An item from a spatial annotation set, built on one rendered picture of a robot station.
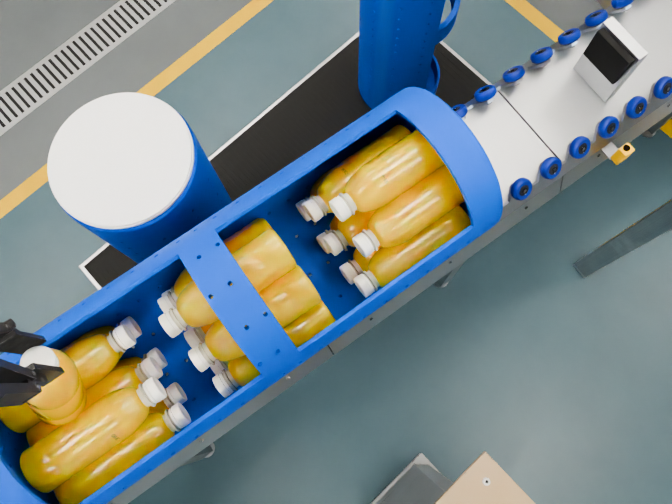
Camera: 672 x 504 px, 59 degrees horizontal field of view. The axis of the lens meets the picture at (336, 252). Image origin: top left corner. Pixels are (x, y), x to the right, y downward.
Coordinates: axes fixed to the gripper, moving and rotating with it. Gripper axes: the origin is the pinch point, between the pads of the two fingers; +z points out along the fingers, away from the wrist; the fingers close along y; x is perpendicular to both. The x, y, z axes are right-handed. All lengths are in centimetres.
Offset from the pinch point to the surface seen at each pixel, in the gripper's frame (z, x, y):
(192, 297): 16.6, -17.4, 0.1
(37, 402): 7.2, 4.6, -2.7
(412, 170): 17, -56, -3
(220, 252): 14.0, -24.5, 2.6
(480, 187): 17, -63, -11
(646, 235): 88, -120, -36
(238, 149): 122, -47, 67
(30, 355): 2.0, 0.5, 1.0
